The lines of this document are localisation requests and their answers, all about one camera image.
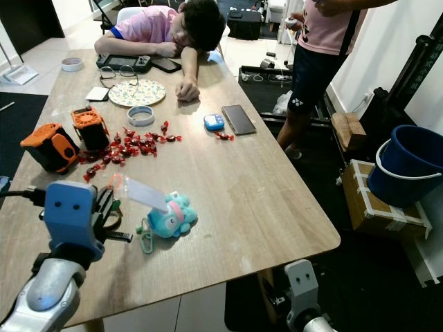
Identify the blue plush toy keychain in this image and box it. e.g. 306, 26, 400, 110
107, 172, 200, 255

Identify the orange and black device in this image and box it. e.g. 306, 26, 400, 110
20, 122, 82, 174
70, 106, 110, 152

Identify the grey tape roll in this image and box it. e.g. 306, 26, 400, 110
127, 105, 156, 128

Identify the light wooden table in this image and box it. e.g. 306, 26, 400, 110
0, 48, 341, 330

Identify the small white card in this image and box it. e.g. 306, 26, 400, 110
86, 86, 111, 102

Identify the floral patterned plate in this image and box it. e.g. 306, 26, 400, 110
107, 78, 168, 109

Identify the black floor rug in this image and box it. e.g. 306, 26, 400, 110
0, 91, 50, 161

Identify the blue digital timer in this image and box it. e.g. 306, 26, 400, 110
204, 113, 226, 133

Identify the taped cardboard box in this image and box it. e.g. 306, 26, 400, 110
341, 158, 434, 241

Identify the black handheld controller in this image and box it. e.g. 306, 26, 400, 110
96, 53, 152, 74

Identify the white tape roll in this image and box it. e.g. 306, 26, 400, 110
60, 57, 84, 73

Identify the dark brown smartphone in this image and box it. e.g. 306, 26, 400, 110
221, 104, 259, 137

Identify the black phone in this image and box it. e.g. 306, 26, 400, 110
150, 56, 183, 74

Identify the white foam floor tile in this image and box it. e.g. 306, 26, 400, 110
404, 206, 443, 289

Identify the blue plastic bucket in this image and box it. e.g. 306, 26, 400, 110
366, 124, 443, 209

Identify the sleeping person in pink shirt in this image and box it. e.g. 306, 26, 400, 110
93, 0, 228, 104

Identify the brown wooden block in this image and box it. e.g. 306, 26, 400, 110
330, 111, 370, 154

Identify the white plastic bag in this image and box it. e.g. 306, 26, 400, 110
271, 89, 296, 116

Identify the black storage case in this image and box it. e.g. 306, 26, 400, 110
224, 6, 264, 41

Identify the standing person in black shorts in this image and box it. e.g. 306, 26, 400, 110
276, 0, 404, 160

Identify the black metal stand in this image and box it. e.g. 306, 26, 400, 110
379, 33, 443, 116

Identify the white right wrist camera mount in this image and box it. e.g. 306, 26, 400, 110
283, 259, 322, 326

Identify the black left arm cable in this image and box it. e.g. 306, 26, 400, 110
0, 186, 48, 208

